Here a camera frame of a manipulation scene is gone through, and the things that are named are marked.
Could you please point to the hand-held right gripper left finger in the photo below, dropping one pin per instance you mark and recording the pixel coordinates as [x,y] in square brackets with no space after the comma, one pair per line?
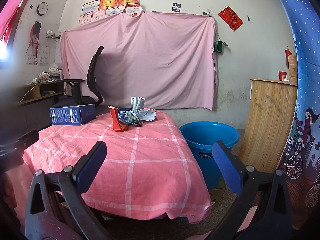
[92,165]

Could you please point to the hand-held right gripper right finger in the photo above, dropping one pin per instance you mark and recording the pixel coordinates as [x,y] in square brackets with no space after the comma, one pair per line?
[227,165]

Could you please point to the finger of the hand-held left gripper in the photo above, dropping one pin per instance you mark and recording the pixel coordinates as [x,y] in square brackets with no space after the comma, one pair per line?
[28,140]

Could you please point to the blue plastic bucket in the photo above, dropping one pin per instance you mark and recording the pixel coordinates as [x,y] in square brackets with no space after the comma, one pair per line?
[197,145]

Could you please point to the red pouch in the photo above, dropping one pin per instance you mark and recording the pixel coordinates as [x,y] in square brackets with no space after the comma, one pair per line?
[117,125]

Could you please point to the blue green printed packet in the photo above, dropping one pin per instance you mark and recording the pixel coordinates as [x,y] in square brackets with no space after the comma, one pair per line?
[127,117]

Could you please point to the white wrapper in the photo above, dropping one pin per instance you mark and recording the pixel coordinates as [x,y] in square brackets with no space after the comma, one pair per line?
[147,115]

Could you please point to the brown cardboard box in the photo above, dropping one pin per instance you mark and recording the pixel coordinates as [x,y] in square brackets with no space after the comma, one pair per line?
[217,195]

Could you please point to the blue cardboard box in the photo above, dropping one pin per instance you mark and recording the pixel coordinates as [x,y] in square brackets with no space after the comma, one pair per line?
[70,115]

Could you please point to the pink checkered tablecloth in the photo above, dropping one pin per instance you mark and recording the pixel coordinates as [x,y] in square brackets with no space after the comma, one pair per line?
[150,167]

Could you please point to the wooden cabinet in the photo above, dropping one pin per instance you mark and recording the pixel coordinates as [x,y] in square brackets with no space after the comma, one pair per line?
[267,117]

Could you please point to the stack of papers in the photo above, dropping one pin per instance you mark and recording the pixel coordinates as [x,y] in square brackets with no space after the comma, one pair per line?
[46,78]

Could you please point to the tissue box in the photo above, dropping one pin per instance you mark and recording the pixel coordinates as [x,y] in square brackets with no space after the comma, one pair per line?
[53,68]

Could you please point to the black office chair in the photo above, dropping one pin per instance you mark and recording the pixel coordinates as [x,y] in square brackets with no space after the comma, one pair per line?
[93,75]

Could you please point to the red paper cup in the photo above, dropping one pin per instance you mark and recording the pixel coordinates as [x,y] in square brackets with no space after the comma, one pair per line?
[282,75]

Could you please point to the red hanging scarf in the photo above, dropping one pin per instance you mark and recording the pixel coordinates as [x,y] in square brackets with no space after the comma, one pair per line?
[35,32]

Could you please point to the red bottle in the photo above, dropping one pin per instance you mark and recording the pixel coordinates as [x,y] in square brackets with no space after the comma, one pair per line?
[288,57]

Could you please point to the red window curtain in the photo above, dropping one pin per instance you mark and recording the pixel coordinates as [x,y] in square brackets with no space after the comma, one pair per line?
[15,12]

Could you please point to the blue printed curtain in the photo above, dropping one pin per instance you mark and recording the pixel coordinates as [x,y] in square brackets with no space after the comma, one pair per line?
[307,55]

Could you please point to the wooden wall shelf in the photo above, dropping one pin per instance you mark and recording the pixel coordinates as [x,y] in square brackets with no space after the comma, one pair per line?
[37,86]

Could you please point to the wall calendar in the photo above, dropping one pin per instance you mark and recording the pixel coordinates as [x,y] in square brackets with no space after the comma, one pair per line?
[44,55]

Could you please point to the green wall holder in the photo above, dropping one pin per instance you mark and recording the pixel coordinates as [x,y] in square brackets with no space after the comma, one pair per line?
[218,47]

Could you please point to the pink wall sheet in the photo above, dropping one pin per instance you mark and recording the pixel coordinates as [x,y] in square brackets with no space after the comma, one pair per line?
[162,55]

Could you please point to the round wall clock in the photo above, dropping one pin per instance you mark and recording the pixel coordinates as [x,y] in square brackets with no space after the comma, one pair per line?
[42,8]

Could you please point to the red diamond wall poster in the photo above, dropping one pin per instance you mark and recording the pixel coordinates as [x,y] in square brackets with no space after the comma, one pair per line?
[230,18]

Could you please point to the group of wall certificates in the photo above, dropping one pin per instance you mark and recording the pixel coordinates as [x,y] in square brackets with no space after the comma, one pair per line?
[110,1]

